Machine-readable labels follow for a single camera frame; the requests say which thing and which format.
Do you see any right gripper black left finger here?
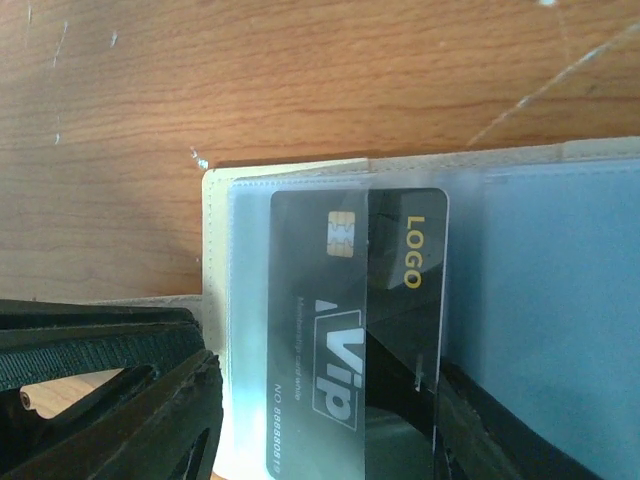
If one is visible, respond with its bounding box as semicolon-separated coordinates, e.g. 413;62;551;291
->
1;350;223;479

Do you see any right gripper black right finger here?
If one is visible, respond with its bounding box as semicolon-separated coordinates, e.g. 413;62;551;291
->
365;335;597;479

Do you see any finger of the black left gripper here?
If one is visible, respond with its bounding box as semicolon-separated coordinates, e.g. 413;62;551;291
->
1;300;203;391

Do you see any black VIP card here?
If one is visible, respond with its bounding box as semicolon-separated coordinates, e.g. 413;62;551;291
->
265;188;448;479

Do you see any beige card holder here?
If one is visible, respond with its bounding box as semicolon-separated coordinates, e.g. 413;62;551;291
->
29;137;640;480

